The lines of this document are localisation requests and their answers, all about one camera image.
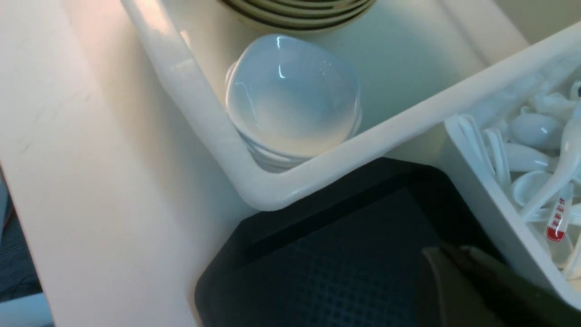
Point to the large white plastic bin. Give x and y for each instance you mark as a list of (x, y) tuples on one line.
[(418, 61)]

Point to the small white plastic bin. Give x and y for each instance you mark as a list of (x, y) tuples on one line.
[(488, 97)]

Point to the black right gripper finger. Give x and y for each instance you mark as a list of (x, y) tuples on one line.
[(466, 287)]

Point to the white spoon red label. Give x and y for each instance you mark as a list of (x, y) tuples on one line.
[(559, 218)]

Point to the black serving tray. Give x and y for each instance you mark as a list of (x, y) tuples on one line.
[(346, 256)]

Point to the stack of yellow bowls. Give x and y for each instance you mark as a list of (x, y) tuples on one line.
[(297, 17)]

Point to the white square dishes stack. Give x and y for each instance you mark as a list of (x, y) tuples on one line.
[(291, 100)]

